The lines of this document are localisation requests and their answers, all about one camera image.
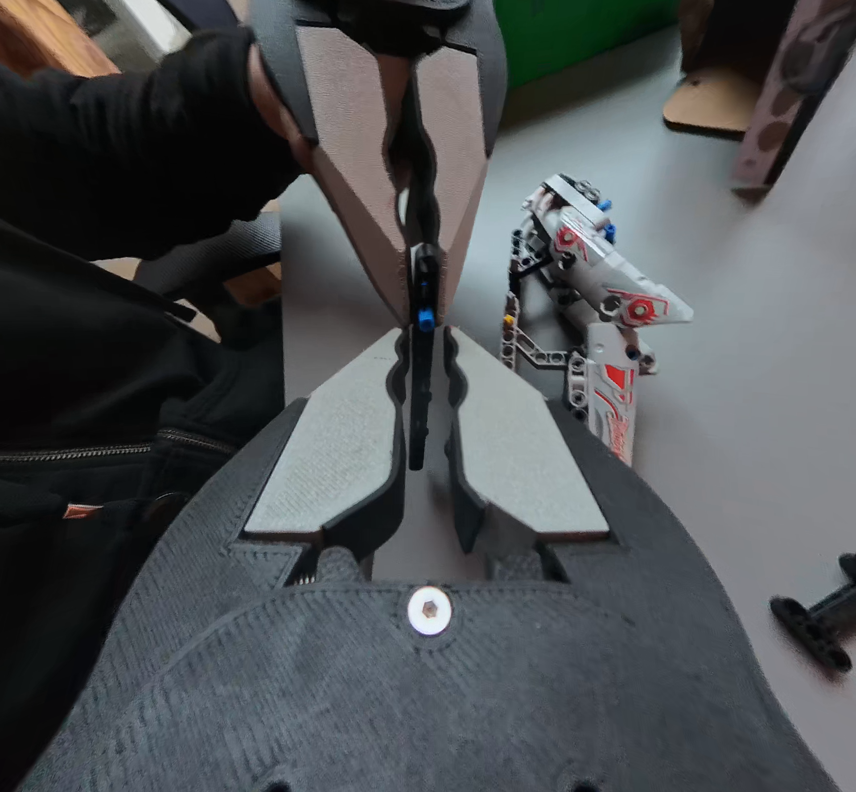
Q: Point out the wooden partition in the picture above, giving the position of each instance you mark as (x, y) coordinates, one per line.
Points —
(40, 23)

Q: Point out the open cardboard box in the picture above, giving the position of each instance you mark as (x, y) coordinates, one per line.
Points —
(789, 70)

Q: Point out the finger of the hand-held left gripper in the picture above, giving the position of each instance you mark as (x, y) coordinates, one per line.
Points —
(348, 137)
(458, 137)

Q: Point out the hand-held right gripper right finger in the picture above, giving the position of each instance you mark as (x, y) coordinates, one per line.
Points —
(528, 464)

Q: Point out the red badge card holder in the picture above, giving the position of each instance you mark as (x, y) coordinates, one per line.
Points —
(80, 511)

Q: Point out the person's left hand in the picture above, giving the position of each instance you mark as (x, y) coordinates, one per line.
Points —
(284, 120)

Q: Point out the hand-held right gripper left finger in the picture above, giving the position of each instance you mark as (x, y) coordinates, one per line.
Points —
(327, 464)

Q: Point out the green plastic bin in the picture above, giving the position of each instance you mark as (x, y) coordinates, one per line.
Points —
(588, 3)

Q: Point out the long black lego beam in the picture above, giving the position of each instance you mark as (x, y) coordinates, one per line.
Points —
(421, 404)

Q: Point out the person's left forearm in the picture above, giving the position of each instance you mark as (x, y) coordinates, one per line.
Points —
(134, 137)

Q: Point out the black lego H connector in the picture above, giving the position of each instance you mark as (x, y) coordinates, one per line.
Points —
(812, 625)

